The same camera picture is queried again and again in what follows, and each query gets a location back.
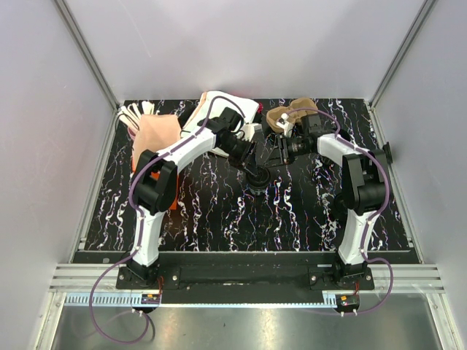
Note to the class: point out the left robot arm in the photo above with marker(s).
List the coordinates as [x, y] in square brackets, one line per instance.
[154, 188]

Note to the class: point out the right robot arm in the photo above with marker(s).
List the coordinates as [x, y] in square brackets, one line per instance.
[365, 187]

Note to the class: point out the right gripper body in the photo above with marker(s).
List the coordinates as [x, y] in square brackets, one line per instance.
[284, 148]

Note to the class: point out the stack of white napkins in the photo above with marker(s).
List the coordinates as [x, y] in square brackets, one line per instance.
[220, 100]

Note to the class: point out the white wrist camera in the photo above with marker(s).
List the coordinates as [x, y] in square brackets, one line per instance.
[285, 126]
[250, 129]

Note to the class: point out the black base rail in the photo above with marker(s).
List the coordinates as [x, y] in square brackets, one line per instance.
[244, 278]

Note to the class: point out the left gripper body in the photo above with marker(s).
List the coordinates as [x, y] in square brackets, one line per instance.
[241, 150]

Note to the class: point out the orange paper bag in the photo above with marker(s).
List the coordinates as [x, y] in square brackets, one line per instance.
[155, 132]

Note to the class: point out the black cup lid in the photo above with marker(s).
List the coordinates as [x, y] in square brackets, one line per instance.
[260, 179]

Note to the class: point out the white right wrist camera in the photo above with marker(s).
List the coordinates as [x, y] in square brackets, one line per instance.
[285, 126]

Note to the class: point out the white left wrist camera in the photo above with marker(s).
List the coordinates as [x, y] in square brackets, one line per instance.
[250, 129]

